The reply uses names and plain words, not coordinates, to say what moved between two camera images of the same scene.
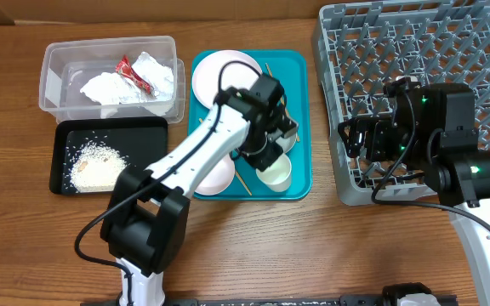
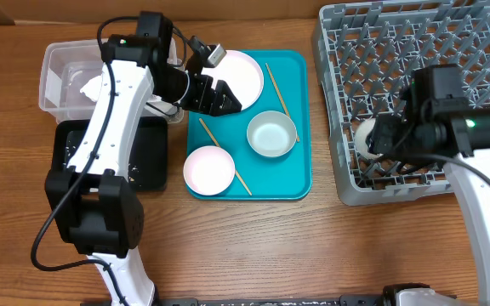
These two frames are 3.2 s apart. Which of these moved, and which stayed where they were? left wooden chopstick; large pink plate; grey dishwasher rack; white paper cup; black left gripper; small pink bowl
Moved: white paper cup; black left gripper
Stayed: left wooden chopstick; small pink bowl; large pink plate; grey dishwasher rack
